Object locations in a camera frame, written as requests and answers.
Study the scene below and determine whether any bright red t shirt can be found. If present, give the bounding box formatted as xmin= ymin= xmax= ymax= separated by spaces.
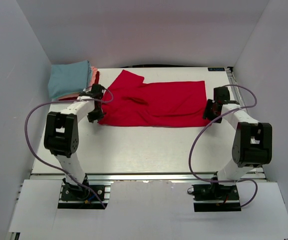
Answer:
xmin=99 ymin=70 xmax=209 ymax=128

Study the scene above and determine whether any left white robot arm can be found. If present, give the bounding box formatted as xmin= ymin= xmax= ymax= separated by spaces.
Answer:
xmin=44 ymin=84 xmax=105 ymax=200

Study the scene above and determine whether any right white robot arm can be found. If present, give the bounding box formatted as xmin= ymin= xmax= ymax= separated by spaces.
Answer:
xmin=203 ymin=86 xmax=273 ymax=200

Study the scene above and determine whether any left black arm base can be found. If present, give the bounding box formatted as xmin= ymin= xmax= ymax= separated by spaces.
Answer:
xmin=57 ymin=178 xmax=108 ymax=210

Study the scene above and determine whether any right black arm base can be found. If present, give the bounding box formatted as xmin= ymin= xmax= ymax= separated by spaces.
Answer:
xmin=187 ymin=183 xmax=241 ymax=213

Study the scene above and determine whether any folded dark red t shirt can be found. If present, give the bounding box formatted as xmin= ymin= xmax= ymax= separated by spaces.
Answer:
xmin=58 ymin=70 xmax=100 ymax=101

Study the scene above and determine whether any folded pink t shirt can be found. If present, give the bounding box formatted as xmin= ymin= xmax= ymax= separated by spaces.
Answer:
xmin=58 ymin=66 xmax=98 ymax=101

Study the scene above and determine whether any folded light blue t shirt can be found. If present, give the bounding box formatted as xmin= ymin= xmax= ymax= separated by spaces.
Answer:
xmin=48 ymin=60 xmax=91 ymax=100

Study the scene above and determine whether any blue label sticker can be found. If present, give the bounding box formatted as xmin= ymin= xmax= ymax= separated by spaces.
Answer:
xmin=207 ymin=67 xmax=226 ymax=72

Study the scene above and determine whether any aluminium table frame rail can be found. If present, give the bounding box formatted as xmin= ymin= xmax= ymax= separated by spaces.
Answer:
xmin=29 ymin=168 xmax=267 ymax=181

